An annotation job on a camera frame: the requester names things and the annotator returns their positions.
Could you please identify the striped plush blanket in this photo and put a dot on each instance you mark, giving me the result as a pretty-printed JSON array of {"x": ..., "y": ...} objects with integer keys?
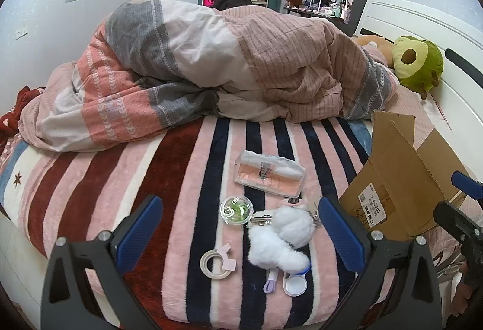
[{"x": 113, "y": 183}]

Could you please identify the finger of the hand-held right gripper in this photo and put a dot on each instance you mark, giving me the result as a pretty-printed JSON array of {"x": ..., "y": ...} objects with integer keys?
[
  {"x": 456, "y": 218},
  {"x": 466, "y": 183}
]

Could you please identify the tape roll with pink holder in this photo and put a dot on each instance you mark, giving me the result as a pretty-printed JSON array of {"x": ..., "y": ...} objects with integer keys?
[{"x": 203, "y": 265}]

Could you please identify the green avocado plush toy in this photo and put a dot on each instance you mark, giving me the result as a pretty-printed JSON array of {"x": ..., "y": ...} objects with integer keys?
[{"x": 426, "y": 66}]

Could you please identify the clear plastic pouch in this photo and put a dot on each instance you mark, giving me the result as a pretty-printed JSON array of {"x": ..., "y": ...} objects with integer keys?
[{"x": 264, "y": 175}]

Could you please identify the cardboard box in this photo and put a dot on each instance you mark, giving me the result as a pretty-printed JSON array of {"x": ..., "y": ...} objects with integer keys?
[{"x": 388, "y": 171}]

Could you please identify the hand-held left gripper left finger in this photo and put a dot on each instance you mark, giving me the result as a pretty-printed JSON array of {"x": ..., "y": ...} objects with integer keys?
[{"x": 139, "y": 228}]

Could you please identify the pink grey striped comforter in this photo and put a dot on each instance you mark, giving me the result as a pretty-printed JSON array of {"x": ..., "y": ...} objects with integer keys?
[{"x": 226, "y": 62}]

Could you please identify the red patterned cloth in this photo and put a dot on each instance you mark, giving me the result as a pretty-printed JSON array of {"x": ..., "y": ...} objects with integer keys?
[{"x": 11, "y": 122}]

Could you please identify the pink ribbed bed sheet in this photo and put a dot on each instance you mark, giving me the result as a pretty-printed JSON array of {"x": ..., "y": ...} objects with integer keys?
[{"x": 415, "y": 107}]

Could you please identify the white bed headboard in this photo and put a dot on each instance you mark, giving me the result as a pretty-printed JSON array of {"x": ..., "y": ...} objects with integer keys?
[{"x": 434, "y": 24}]

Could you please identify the round clear container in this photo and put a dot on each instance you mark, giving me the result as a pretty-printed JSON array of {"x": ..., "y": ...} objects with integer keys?
[{"x": 236, "y": 209}]

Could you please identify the white contact lens case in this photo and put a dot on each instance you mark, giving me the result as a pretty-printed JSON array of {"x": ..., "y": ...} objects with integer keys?
[{"x": 294, "y": 284}]

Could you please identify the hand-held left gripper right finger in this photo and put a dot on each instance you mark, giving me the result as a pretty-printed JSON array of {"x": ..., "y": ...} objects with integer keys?
[{"x": 339, "y": 235}]

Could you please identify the brown teddy bear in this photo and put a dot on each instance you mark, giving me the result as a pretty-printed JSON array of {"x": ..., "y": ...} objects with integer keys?
[{"x": 377, "y": 47}]

